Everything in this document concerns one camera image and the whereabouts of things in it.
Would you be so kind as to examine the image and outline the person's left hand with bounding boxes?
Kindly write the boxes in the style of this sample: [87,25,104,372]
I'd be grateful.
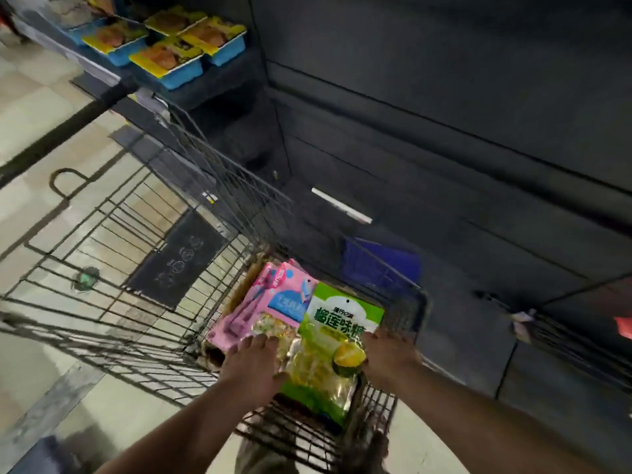
[219,334,290,411]

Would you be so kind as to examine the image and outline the person's right hand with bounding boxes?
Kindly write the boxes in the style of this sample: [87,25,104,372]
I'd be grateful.
[360,329,424,391]

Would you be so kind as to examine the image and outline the green yellow snack bag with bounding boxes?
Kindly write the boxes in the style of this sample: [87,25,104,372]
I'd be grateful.
[280,282,386,428]

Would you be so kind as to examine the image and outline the person's right forearm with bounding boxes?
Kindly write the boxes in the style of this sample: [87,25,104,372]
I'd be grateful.
[393,361,609,474]

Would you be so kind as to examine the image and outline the person's left forearm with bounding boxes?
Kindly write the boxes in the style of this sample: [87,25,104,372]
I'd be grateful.
[94,376,253,474]

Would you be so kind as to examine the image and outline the person's grey trousers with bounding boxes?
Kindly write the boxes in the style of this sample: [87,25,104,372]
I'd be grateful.
[234,413,392,474]

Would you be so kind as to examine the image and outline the blue cart panel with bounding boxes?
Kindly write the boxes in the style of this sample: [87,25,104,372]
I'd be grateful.
[343,236,422,293]

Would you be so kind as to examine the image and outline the pink snack packet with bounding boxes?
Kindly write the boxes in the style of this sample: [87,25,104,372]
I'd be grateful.
[253,259,320,341]
[206,261,277,354]

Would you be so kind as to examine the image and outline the brown snack packet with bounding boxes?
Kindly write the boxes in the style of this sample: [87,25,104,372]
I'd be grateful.
[223,255,270,317]

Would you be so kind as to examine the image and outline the white shelf label strip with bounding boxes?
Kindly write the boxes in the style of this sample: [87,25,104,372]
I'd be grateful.
[311,187,374,225]

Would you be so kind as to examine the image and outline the white hanging tag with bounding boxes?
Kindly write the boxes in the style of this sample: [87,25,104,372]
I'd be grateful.
[510,310,537,343]

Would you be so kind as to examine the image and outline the black cart seat flap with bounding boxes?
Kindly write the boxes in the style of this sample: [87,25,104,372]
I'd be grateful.
[125,209,229,310]

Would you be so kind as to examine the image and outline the green round floor sticker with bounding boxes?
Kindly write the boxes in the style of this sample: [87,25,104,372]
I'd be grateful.
[71,266,101,294]

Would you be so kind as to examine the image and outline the dark store shelf unit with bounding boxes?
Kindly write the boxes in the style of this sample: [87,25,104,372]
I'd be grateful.
[10,0,632,474]

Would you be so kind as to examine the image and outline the blue tray of packaged food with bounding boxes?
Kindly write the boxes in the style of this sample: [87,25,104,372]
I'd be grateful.
[129,38,204,91]
[81,19,149,67]
[180,16,247,67]
[144,6,208,38]
[45,0,115,46]

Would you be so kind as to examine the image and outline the metal wire shopping cart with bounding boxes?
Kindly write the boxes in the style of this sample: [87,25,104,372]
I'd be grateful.
[0,99,431,474]

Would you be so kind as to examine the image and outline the dark wire rack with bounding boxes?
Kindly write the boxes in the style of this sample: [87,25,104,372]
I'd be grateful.
[473,289,632,396]

